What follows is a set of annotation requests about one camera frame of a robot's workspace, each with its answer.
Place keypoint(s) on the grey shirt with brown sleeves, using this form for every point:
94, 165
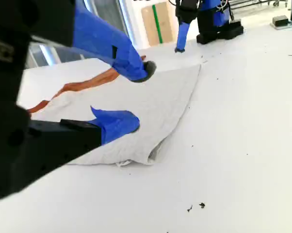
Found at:
160, 102

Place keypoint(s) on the cardboard box with green strip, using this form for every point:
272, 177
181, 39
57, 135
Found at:
165, 21

